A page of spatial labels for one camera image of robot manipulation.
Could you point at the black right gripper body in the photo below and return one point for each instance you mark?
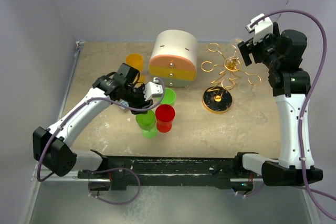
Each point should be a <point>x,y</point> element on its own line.
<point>266,48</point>

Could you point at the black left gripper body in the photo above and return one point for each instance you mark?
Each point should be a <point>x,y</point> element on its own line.
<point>135,97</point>

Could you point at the clear round wine glass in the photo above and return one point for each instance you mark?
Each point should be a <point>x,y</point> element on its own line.
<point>234,43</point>

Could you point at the green goblet front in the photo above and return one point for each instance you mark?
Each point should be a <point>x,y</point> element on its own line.
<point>147,124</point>

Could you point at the green goblet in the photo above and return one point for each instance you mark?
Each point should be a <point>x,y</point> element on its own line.
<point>147,124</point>
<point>169,97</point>

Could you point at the red plastic goblet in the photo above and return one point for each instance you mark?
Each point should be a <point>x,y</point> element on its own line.
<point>165,115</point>

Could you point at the clear ribbed flute glass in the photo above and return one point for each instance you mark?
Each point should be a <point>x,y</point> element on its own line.
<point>245,87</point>

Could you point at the gold wine glass rack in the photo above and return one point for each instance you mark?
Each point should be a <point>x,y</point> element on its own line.
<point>217,98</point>

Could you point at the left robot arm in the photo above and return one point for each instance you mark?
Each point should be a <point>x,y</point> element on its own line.
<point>52,146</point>

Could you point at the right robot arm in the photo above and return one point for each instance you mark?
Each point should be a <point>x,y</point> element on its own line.
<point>281,53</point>

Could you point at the blue treehouse paperback book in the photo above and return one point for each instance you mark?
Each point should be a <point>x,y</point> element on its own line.
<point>123,105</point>

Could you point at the yellow plastic goblet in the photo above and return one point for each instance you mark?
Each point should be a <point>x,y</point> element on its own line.
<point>136,61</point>

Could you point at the green goblet near cabinet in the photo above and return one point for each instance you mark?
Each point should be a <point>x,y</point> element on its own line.
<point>169,97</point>

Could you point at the white round drawer cabinet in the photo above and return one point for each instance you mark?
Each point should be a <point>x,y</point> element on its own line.
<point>174,58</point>

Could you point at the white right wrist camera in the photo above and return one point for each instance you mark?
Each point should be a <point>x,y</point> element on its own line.
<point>260,29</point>

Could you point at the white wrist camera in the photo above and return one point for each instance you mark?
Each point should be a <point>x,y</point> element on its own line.
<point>260,29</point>
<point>153,89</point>

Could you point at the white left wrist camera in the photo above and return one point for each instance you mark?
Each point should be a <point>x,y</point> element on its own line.
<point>153,89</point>

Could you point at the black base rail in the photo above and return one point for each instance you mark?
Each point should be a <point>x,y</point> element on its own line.
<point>119,172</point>

